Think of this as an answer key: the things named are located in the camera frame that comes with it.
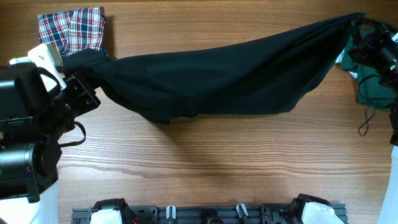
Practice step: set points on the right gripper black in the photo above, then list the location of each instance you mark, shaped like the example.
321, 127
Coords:
365, 45

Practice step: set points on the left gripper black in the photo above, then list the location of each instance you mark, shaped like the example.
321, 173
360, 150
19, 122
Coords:
90, 101

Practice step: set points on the black garment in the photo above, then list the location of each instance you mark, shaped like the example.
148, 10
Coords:
263, 76

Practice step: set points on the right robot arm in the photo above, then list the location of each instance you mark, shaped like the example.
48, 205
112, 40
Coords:
358, 28

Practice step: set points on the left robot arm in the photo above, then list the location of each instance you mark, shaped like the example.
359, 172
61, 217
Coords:
35, 112

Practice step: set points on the dark green folded garment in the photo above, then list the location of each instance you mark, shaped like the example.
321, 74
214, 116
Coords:
371, 93

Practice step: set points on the plaid folded cloth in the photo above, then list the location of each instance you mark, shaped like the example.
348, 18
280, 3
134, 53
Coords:
74, 31

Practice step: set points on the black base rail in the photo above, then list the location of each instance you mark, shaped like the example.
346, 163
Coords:
264, 214

